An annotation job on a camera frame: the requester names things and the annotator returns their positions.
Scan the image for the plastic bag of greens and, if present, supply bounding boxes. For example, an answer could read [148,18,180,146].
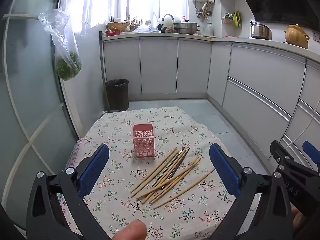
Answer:
[38,9,82,81]

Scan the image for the yellow clay pot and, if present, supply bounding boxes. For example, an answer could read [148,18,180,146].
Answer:
[284,24,310,49]

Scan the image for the floral tablecloth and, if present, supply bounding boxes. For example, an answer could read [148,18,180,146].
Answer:
[68,105,252,239]

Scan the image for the wicker basket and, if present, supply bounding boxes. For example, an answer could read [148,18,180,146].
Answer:
[106,22,130,32]

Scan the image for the person's right hand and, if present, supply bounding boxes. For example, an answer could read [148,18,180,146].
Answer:
[291,205,306,231]

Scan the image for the bamboo chopstick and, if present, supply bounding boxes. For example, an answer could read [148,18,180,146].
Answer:
[149,157,201,205]
[153,168,215,210]
[137,157,201,199]
[130,148,182,198]
[152,147,187,189]
[130,148,177,193]

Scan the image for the black chopstick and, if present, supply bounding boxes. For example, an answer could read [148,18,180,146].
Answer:
[166,148,190,181]
[152,147,185,187]

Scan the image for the dark brown trash bin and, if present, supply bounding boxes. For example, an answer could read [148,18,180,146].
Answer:
[105,79,129,111]

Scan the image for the mop with grey handle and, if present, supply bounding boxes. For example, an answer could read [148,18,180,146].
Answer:
[99,31,110,112]

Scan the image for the steel steamer pot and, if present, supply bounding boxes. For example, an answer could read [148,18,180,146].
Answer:
[174,22,200,35]

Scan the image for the black range hood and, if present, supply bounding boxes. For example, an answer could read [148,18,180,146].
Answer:
[246,0,319,31]

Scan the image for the curved kitchen faucet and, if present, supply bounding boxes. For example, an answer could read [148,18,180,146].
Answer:
[162,14,175,30]

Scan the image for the yellow green hanging packets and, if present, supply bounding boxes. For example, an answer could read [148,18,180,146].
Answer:
[233,10,241,28]

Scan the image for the person's left hand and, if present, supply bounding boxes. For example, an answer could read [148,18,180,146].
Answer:
[112,219,147,240]

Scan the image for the pink perforated utensil holder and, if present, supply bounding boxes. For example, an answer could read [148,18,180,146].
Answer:
[131,123,155,158]

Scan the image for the white kettle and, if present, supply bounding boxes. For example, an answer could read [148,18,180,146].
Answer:
[157,15,181,33]

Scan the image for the steel stockpot on stove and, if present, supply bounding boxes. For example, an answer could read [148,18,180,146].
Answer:
[250,21,272,40]

